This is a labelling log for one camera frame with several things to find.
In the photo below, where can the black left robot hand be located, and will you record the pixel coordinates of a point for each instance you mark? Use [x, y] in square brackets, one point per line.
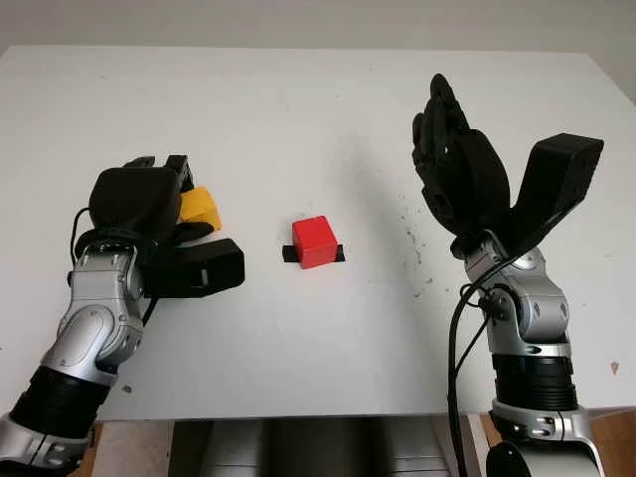
[134, 204]

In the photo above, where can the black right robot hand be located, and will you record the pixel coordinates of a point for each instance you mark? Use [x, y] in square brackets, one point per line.
[472, 174]

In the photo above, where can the yellow wooden block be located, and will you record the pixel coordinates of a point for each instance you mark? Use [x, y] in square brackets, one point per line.
[201, 208]

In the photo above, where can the red wooden block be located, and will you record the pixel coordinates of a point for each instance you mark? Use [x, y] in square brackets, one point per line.
[315, 243]

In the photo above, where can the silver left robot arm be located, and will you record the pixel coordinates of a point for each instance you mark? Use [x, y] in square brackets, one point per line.
[94, 308]

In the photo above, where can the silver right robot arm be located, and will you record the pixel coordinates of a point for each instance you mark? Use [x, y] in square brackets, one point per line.
[541, 308]

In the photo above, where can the black tape strip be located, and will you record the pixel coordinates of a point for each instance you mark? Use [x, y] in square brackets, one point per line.
[288, 254]

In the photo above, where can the dark grey robot torso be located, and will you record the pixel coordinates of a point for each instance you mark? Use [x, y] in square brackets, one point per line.
[318, 449]

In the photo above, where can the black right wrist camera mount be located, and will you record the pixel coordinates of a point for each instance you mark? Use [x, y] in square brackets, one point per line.
[561, 179]

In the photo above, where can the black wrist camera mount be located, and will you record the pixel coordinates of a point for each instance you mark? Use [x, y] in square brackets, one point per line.
[561, 179]
[199, 268]

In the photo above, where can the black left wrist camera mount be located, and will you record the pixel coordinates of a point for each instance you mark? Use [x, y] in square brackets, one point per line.
[199, 268]

